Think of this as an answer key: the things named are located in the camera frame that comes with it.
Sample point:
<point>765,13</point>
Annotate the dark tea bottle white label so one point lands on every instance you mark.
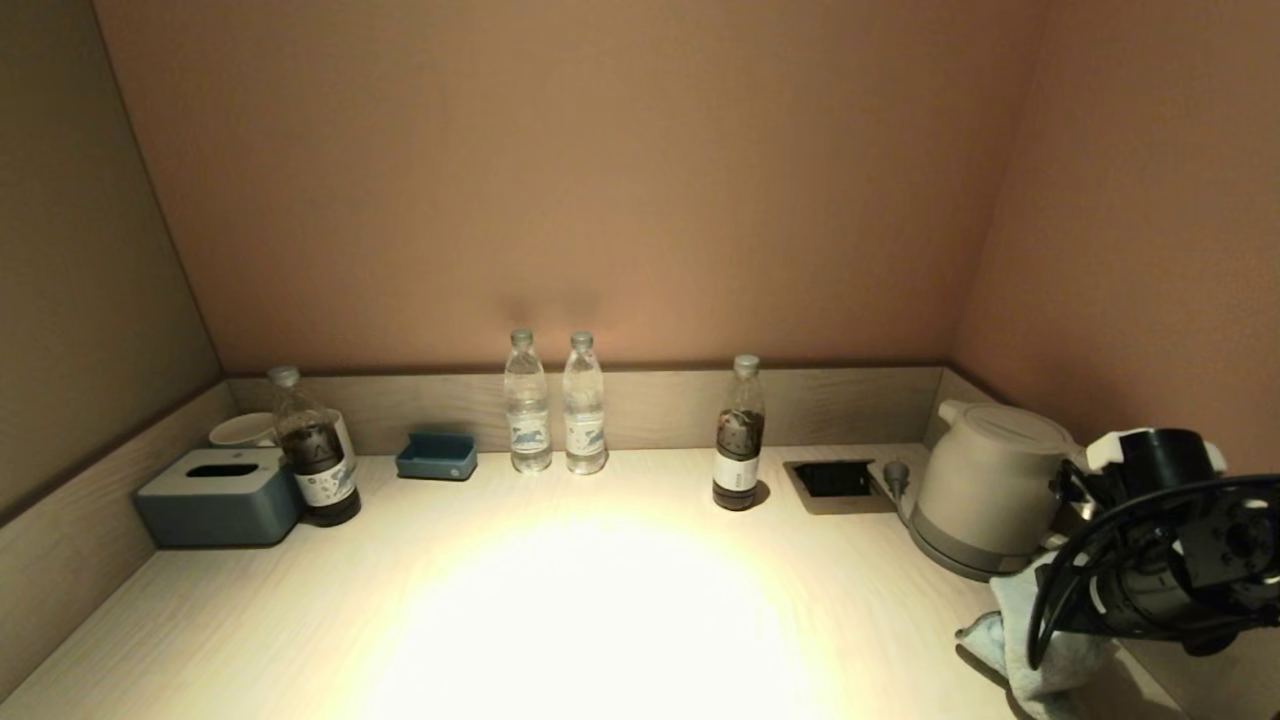
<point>737,450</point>

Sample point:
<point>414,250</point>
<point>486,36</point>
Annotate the light blue-grey cleaning cloth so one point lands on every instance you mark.
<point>1015,640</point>

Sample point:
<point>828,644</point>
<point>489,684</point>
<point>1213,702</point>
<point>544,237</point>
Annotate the small blue tray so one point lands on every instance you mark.
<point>437,460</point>

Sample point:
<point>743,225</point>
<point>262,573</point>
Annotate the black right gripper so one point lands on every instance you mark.
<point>1140,595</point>

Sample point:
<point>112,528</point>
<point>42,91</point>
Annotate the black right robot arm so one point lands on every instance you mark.
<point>1245,545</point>

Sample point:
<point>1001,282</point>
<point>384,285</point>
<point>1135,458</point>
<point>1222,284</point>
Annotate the recessed black power socket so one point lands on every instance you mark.
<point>832,482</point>

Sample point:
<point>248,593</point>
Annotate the grey power plug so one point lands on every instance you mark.
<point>894,476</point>

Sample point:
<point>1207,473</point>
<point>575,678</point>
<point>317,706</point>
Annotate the white ceramic cup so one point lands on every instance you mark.
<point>243,431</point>

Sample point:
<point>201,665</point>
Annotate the beige electric kettle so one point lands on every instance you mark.
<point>985,480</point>

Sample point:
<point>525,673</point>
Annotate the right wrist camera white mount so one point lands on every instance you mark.
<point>1160,455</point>

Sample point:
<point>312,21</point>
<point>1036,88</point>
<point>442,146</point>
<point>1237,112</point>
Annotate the blue-grey tissue box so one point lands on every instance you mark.
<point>218,505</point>

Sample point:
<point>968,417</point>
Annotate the dark drink bottle patterned label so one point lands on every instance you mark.
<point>317,460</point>

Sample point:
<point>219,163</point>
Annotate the clear water bottle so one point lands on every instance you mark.
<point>527,417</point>
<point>584,417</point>

